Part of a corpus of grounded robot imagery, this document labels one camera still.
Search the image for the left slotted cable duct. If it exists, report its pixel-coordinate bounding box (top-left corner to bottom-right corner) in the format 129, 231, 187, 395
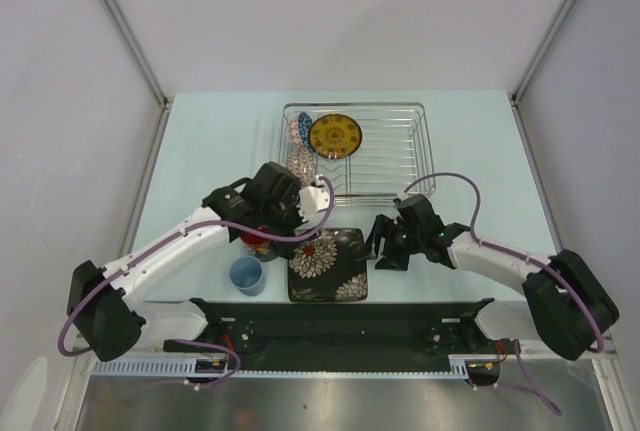
92, 356, 228, 379

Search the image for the light blue plastic cup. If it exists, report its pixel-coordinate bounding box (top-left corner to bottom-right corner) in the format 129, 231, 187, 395
229, 256, 266, 297

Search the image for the black floral square plate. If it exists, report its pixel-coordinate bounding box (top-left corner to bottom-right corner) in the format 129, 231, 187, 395
287, 228, 369, 303

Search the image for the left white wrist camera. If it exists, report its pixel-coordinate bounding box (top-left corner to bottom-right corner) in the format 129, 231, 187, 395
297, 184, 331, 222

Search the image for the yellow patterned round plate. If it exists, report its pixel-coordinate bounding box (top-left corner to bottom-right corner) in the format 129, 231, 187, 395
308, 113, 363, 160

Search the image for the right slotted cable duct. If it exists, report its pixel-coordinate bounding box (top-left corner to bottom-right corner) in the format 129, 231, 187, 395
448, 353, 501, 380

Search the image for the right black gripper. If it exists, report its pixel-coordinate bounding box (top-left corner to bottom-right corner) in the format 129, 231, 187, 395
355, 214, 423, 272

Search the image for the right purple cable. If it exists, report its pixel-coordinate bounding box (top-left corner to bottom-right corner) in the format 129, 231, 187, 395
399, 172, 607, 416

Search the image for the slotted cable duct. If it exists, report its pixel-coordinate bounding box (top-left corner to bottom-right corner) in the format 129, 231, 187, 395
92, 356, 228, 379
448, 353, 501, 380

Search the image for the blue triangle patterned bowl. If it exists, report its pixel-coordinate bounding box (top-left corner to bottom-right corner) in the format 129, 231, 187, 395
287, 112, 314, 153

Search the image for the steel wire dish rack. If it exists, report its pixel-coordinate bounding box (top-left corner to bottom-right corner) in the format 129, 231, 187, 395
279, 102, 435, 206

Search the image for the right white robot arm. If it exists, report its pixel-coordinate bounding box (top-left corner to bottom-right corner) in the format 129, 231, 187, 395
364, 195, 620, 361

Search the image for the red patterned white bowl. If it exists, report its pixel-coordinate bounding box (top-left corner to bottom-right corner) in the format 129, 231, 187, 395
286, 145, 316, 187

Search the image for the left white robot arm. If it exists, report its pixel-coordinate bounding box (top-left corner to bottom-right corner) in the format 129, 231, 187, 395
58, 162, 335, 362

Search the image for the red and black mug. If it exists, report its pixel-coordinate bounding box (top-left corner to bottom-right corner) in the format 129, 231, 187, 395
240, 233, 297, 262

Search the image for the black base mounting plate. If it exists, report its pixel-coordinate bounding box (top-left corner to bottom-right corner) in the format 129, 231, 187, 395
163, 299, 514, 373

